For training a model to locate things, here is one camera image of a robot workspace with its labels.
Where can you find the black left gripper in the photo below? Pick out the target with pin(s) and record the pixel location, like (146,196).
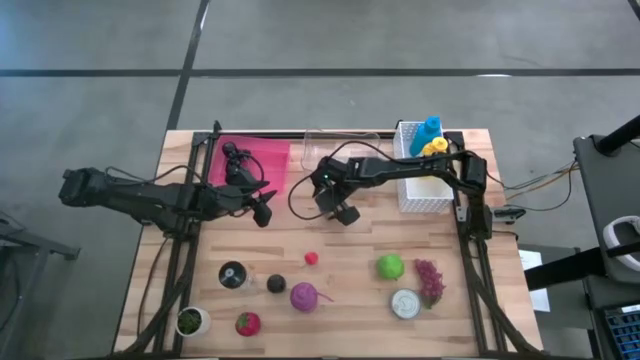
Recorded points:
(240,192)

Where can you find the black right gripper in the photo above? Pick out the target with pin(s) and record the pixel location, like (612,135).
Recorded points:
(332,180)

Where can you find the small red strawberry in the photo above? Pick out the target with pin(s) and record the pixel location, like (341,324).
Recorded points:
(311,258)

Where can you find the clear bottle black lid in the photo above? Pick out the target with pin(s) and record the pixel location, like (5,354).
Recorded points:
(232,275)

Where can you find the blue plastic bottle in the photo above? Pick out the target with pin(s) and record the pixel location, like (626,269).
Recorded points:
(424,137)

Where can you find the green apple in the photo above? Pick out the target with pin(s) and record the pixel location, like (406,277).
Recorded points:
(390,266)

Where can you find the yellow plastic bottle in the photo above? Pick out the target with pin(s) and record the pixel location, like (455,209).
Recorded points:
(439,145)

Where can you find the magenta plastic water bottle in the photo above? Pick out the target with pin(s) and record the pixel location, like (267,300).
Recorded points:
(303,297)

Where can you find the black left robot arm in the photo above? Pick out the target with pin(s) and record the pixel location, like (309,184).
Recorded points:
(150,200)

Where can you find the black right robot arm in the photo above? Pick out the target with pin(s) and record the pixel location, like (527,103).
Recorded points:
(400,167)

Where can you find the pink plastic tray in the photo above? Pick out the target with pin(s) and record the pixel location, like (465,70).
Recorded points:
(272,160)

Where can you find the clear plastic bin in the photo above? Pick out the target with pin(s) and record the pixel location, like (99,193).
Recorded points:
(345,145)

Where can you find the black plum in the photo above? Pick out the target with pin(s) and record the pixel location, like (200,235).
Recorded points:
(276,283)

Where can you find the white perforated basket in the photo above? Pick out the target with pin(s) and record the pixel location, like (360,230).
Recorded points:
(425,197)

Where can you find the red round fruit green leaves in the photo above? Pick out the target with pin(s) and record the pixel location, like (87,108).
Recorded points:
(248,324)

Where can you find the red grape bunch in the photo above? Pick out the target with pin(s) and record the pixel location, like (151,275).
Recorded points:
(429,280)

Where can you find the silver tuna can blue label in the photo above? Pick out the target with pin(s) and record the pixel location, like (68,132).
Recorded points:
(405,303)

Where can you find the white pot with green plant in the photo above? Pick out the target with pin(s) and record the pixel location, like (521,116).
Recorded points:
(192,322)

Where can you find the small black device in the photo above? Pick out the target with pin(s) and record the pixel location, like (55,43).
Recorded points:
(507,214)

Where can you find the white paper sheet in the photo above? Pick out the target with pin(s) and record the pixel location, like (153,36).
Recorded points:
(531,260)

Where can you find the black metal stand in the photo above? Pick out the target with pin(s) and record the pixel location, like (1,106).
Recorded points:
(40,246)

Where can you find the black equipment cart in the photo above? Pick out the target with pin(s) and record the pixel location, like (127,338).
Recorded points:
(610,200)

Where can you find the white round device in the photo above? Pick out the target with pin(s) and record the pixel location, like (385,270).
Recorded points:
(612,235)

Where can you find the black keyboard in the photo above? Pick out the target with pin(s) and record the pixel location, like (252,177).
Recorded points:
(624,332)

